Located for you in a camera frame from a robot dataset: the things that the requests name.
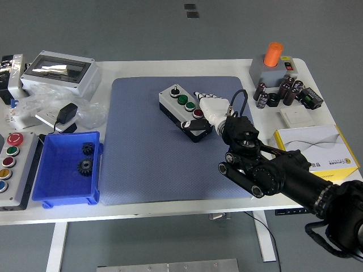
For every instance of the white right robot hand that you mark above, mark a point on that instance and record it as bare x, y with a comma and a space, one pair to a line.
212, 109

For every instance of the grey four-button control box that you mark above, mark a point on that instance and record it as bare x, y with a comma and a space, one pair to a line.
173, 103

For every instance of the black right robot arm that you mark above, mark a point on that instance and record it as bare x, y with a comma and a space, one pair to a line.
286, 174

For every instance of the grey five-button control box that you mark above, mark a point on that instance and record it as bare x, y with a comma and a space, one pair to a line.
21, 170

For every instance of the dark brown capacitor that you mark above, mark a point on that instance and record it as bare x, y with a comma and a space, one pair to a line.
283, 90
263, 101
289, 80
259, 91
297, 85
290, 97

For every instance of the orange cylinder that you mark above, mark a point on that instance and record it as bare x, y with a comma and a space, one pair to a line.
272, 55

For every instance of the grey-blue table mat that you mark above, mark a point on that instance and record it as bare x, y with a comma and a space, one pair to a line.
141, 153

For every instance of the dark floor plate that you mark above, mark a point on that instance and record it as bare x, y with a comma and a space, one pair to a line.
190, 7
192, 15

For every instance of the black module with green terminal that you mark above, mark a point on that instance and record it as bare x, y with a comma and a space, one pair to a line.
310, 99

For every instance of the yellow and white carton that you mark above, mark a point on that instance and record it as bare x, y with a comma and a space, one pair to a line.
320, 147

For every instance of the clear plastic bag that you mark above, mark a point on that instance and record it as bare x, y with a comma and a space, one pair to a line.
92, 113

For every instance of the black table control panel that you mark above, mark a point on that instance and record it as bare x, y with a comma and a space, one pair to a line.
289, 212

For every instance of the small black gear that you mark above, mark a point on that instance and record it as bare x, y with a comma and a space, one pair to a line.
88, 148

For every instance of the large black gear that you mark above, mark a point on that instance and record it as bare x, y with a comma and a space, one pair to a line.
85, 166

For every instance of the white table leg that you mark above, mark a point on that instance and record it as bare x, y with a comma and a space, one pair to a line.
265, 241
56, 246

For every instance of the black power adapter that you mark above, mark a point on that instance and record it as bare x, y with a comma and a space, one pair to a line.
66, 112

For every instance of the grey metal plate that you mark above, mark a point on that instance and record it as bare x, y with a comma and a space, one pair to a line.
170, 266

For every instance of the white power socket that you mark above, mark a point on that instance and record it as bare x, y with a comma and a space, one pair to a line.
46, 116

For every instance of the blue plastic bin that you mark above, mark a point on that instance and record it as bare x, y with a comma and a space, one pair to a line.
61, 184

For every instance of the white and black device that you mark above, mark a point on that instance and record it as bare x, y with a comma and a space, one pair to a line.
15, 76

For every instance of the grey switch box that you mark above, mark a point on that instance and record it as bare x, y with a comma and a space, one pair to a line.
269, 75

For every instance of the white wall switch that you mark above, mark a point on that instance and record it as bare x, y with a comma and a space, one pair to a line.
297, 116

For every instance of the metal table bracket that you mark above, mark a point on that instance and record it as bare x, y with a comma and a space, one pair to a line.
219, 217

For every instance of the grey enclosure with clear lid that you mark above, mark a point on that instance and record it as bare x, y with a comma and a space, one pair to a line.
76, 82

